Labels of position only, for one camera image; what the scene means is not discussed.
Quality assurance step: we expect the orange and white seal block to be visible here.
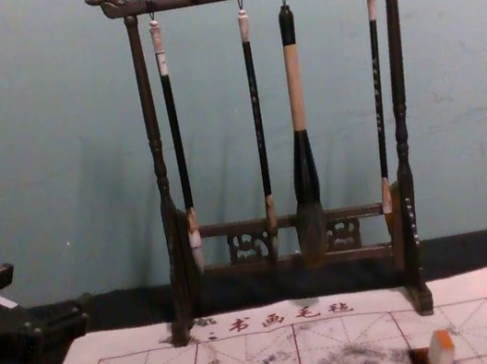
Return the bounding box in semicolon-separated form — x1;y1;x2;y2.
419;326;458;364

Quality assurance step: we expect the white felt mat red grid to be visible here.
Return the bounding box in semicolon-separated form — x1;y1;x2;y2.
10;263;487;364

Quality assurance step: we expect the dark carved wooden brush rack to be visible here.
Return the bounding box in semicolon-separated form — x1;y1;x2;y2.
75;0;487;364

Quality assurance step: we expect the thin black brush printed cap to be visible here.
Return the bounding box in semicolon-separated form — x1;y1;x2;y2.
145;9;209;276

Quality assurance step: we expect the thin black brush pale cap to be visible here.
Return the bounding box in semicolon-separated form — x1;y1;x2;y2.
347;0;415;217
227;0;291;259

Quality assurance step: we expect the large brush tan handle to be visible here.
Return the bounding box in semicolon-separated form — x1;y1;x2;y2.
258;0;338;270

